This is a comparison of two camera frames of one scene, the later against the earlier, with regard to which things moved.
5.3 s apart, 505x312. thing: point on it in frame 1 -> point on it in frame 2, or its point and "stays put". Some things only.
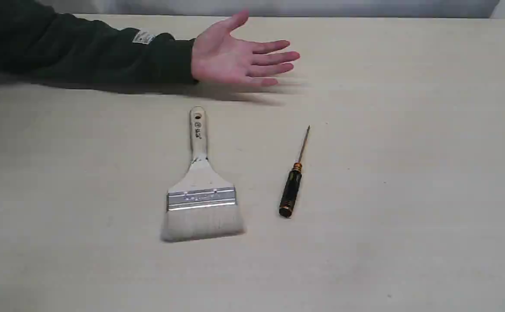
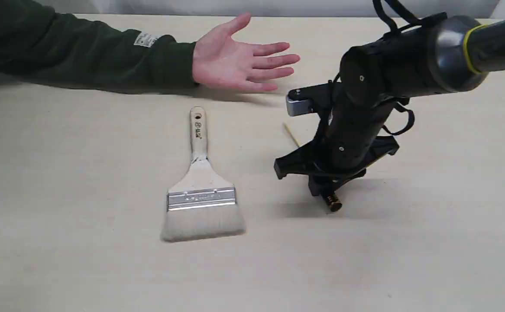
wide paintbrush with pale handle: x=201 y=205 stays put
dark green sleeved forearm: x=31 y=37 stays put
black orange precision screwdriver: x=286 y=208 -> x=333 y=200
